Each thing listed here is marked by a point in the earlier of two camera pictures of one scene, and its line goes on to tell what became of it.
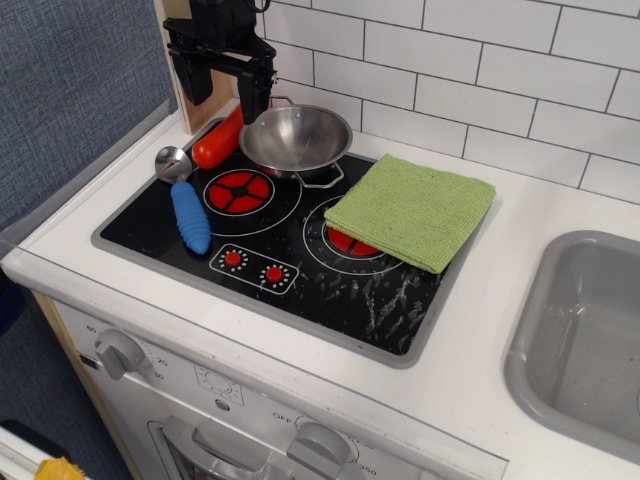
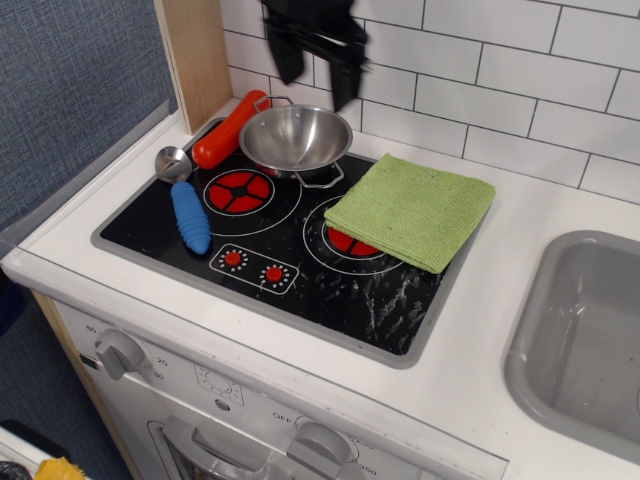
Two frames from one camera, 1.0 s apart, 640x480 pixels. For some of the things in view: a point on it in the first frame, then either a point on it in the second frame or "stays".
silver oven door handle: x=199 y=447 stays
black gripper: x=224 y=33 → x=327 y=28
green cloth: x=420 y=214 stays
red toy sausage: x=220 y=142 stays
